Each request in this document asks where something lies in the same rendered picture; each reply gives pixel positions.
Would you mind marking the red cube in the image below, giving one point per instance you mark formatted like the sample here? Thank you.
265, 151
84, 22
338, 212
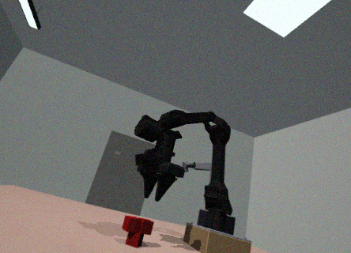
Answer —
146, 226
131, 224
134, 239

